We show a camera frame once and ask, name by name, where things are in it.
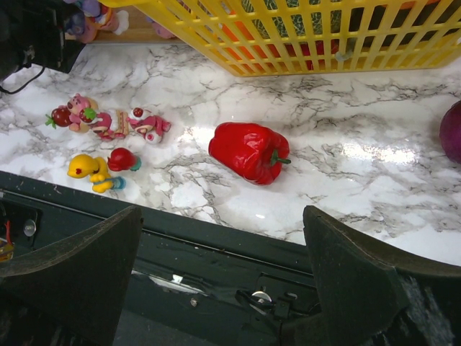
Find yellow plastic basket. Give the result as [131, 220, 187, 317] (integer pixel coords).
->
[97, 0, 461, 77]

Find purple onion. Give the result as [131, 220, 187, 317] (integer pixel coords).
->
[439, 101, 461, 164]

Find purple bunny figure toy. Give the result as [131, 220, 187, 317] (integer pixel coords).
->
[146, 17, 176, 40]

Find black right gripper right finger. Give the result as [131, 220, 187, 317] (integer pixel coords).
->
[303, 206, 460, 345]

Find purple bunny donut toy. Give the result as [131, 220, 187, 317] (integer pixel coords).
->
[64, 0, 129, 44]

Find pink strawberry cake toy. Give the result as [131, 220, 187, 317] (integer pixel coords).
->
[45, 93, 98, 133]

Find pink bear cake toy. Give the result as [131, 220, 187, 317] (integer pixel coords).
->
[127, 107, 171, 144]

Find green melon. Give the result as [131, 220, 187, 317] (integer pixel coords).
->
[241, 0, 341, 39]

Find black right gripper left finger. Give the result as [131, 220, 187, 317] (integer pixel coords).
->
[1, 207, 143, 345]

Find pink bear strawberry toy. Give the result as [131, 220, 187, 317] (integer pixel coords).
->
[79, 107, 130, 141]

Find white wire wooden shelf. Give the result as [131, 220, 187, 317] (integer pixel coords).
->
[92, 6, 184, 44]

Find red strawberry toy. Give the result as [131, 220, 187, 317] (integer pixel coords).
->
[107, 148, 142, 172]

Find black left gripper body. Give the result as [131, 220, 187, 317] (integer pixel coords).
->
[1, 1, 86, 81]

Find red bell pepper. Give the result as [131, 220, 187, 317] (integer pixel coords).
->
[208, 122, 291, 185]

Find yellow duck toy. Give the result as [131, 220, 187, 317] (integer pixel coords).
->
[67, 154, 109, 182]

